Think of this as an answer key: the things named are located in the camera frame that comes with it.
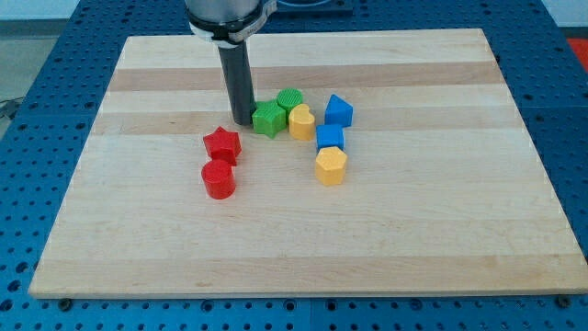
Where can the yellow heart block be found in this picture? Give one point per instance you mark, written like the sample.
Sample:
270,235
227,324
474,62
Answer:
301,123

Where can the red cylinder block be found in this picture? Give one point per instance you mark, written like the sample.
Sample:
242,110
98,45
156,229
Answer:
218,179

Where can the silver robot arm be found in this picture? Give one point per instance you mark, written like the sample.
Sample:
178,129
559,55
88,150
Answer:
228,24

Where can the wooden board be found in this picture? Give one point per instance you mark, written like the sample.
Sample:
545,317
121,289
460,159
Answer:
444,192

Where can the green cylinder block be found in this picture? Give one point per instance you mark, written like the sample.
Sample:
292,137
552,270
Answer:
288,99

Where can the yellow hexagon block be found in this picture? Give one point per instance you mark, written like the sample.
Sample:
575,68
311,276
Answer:
330,166

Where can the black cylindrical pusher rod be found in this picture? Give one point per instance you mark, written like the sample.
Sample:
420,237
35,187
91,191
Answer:
238,80

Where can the blue cube block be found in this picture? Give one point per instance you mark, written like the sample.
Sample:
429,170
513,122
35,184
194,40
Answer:
330,135

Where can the blue triangle block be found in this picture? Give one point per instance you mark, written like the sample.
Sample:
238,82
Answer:
338,111

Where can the green star block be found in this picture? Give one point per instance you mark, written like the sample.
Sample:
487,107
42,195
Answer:
269,118

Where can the red star block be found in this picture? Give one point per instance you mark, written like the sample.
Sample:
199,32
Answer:
224,145

